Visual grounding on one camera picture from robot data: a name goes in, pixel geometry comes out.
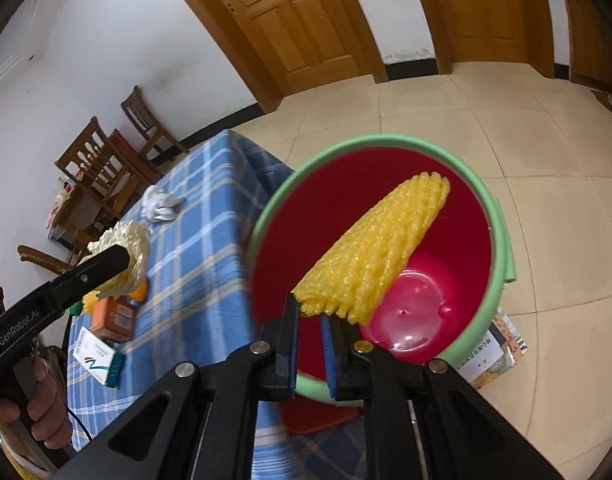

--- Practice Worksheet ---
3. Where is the printed paper under bucket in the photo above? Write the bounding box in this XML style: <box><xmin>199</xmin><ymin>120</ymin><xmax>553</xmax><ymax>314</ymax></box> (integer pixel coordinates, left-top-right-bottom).
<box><xmin>458</xmin><ymin>307</ymin><xmax>528</xmax><ymax>390</ymax></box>

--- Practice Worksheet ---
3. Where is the white tissue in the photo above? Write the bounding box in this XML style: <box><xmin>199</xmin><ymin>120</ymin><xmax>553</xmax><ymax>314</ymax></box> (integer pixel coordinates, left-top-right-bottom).
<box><xmin>140</xmin><ymin>185</ymin><xmax>184</xmax><ymax>223</ymax></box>

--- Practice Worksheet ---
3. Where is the yellow foam fruit net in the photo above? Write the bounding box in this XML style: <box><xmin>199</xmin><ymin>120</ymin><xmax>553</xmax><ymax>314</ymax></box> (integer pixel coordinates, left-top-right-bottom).
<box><xmin>292</xmin><ymin>172</ymin><xmax>450</xmax><ymax>325</ymax></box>

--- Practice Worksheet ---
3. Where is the wooden dining table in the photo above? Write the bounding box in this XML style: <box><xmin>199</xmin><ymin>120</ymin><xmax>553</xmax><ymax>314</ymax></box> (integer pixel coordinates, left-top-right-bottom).
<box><xmin>47</xmin><ymin>177</ymin><xmax>116</xmax><ymax>259</ymax></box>

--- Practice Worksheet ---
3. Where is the person's left hand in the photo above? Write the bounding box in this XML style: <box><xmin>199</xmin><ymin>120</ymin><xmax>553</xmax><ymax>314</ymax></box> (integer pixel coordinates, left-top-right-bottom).
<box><xmin>0</xmin><ymin>358</ymin><xmax>73</xmax><ymax>462</ymax></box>

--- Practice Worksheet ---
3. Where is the wooden chair at left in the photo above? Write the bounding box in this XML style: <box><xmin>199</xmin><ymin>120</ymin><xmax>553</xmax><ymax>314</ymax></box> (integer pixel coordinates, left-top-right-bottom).
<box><xmin>16</xmin><ymin>245</ymin><xmax>82</xmax><ymax>275</ymax></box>

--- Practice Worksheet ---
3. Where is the white foam net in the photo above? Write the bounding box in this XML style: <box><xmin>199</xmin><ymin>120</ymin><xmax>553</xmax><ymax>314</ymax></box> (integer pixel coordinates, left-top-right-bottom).
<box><xmin>82</xmin><ymin>220</ymin><xmax>151</xmax><ymax>299</ymax></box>

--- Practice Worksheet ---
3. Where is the wooden door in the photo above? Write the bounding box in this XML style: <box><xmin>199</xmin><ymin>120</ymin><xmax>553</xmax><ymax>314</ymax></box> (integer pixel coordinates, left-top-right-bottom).
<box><xmin>421</xmin><ymin>0</ymin><xmax>555</xmax><ymax>78</ymax></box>
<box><xmin>184</xmin><ymin>0</ymin><xmax>387</xmax><ymax>113</ymax></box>

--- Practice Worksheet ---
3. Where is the wooden chair near table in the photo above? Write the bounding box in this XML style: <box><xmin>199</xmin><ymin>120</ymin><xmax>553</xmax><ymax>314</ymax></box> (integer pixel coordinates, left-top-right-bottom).
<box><xmin>54</xmin><ymin>116</ymin><xmax>161</xmax><ymax>220</ymax></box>

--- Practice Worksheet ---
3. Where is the red bucket green rim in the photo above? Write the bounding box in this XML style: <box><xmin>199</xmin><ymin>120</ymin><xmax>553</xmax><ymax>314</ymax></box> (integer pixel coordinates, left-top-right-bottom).
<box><xmin>246</xmin><ymin>133</ymin><xmax>516</xmax><ymax>404</ymax></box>

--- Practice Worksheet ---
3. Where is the far wooden chair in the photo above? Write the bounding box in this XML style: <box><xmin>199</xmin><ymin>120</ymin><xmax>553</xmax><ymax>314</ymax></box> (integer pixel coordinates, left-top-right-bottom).
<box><xmin>120</xmin><ymin>86</ymin><xmax>189</xmax><ymax>158</ymax></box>

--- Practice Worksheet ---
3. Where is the white teal carton box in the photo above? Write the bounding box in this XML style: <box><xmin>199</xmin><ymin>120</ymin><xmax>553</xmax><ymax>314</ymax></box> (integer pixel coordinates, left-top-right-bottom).
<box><xmin>73</xmin><ymin>327</ymin><xmax>125</xmax><ymax>388</ymax></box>

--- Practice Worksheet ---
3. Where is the right wooden door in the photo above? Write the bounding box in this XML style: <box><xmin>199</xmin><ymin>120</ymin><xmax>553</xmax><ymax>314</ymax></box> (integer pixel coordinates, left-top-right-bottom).
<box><xmin>421</xmin><ymin>0</ymin><xmax>555</xmax><ymax>78</ymax></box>

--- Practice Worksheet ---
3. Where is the left wooden door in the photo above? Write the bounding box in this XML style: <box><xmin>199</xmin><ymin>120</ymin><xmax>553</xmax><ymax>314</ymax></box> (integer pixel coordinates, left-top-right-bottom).
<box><xmin>184</xmin><ymin>0</ymin><xmax>387</xmax><ymax>113</ymax></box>

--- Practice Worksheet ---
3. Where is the orange cardboard box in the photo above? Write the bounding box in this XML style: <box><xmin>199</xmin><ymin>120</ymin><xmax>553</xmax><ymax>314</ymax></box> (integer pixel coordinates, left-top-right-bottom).
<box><xmin>90</xmin><ymin>297</ymin><xmax>137</xmax><ymax>344</ymax></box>

